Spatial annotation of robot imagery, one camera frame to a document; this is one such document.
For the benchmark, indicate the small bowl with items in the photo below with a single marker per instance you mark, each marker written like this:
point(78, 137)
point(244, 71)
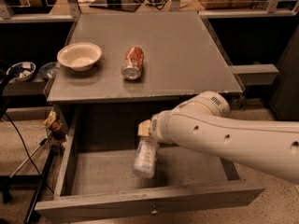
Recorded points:
point(22, 71)

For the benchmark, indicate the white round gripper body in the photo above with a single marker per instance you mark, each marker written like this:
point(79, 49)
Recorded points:
point(154, 126)

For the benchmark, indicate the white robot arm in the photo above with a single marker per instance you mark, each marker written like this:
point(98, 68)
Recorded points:
point(202, 124)

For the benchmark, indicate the dark blue small bowl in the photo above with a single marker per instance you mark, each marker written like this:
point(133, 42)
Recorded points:
point(48, 70)

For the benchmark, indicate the clear blue-labelled plastic bottle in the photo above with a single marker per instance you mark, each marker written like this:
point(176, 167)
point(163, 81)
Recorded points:
point(146, 157)

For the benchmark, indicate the open grey top drawer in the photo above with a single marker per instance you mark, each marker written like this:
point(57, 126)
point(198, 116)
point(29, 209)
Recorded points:
point(96, 179)

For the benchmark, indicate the crumpled snack wrapper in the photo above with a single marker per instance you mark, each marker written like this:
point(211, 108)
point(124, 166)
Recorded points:
point(53, 124)

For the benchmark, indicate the grey drawer cabinet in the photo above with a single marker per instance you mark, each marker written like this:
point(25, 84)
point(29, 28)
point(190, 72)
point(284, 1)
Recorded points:
point(182, 58)

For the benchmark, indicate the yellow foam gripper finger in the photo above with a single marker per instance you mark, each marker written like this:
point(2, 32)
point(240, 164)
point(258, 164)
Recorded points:
point(144, 128)

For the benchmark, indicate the small metal drawer knob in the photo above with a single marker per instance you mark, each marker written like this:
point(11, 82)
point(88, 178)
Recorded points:
point(154, 210)

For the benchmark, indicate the red soda can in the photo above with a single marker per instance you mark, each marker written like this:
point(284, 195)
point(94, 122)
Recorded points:
point(133, 63)

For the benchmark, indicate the black tripod stand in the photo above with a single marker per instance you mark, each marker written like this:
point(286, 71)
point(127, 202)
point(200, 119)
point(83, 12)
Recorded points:
point(5, 181)

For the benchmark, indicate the black monitor stand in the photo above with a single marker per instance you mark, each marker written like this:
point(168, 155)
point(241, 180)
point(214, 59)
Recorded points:
point(120, 5)

